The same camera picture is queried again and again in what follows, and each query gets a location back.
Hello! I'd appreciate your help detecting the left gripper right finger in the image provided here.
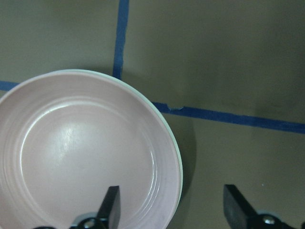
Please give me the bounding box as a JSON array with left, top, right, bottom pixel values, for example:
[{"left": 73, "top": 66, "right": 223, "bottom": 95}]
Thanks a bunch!
[{"left": 223, "top": 184, "right": 292, "bottom": 229}]

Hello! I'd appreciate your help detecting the pink plate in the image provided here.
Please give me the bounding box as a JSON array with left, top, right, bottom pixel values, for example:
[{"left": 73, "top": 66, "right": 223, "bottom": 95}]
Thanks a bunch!
[{"left": 0, "top": 70, "right": 183, "bottom": 229}]

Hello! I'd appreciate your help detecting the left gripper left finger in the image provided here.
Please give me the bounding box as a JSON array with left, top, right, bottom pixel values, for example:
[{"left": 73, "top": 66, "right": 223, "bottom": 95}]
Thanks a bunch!
[{"left": 33, "top": 186, "right": 121, "bottom": 229}]

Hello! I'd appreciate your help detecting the cream plate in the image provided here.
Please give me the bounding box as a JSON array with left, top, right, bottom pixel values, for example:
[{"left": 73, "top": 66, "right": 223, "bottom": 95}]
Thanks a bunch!
[{"left": 50, "top": 70, "right": 183, "bottom": 214}]

